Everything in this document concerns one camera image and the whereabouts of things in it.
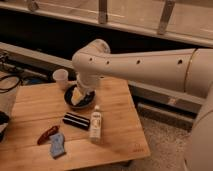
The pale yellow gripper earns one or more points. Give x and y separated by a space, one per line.
77 96

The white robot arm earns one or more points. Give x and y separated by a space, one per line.
189 71

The dark ceramic bowl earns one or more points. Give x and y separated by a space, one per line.
88 99

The black white striped box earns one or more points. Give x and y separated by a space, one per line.
76 120

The white plastic cup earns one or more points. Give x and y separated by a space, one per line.
61 78

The white plastic bottle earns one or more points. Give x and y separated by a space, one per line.
95 125

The wooden table board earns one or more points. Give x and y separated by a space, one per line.
39 107

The metal railing post middle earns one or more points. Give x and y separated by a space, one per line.
102 11

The metal railing post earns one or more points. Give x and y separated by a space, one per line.
102 11
165 17

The metal railing post right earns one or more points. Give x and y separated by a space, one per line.
165 17

